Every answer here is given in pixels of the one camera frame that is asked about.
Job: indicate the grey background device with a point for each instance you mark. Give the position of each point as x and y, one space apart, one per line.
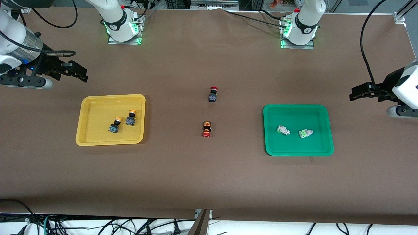
214 4

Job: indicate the green plastic tray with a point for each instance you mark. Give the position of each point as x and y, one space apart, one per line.
300 147

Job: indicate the yellow plastic tray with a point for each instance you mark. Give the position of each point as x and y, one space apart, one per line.
94 133

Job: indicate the red mushroom push button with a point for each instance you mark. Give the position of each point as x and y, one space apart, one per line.
212 97

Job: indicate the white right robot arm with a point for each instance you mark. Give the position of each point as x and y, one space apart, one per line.
114 19

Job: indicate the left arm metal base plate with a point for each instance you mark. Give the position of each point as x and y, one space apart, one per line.
308 46

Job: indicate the wooden table support beam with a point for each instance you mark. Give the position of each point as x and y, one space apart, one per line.
199 227

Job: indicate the red orange-striped emergency button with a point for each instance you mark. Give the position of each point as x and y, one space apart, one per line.
206 129

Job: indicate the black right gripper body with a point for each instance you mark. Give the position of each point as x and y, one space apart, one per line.
46 64

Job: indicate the yellow push button switch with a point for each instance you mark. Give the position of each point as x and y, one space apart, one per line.
114 128
130 121

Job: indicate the aluminium frame corner bracket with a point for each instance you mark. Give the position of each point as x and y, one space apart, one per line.
399 17
25 9

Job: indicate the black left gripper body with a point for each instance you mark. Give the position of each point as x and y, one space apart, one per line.
389 82

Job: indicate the green push button switch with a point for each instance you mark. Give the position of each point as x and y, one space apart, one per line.
305 133
282 130

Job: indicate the brown table cover sheet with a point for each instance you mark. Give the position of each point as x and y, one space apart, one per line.
209 179

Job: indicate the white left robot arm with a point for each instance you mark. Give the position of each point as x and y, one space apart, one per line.
307 19

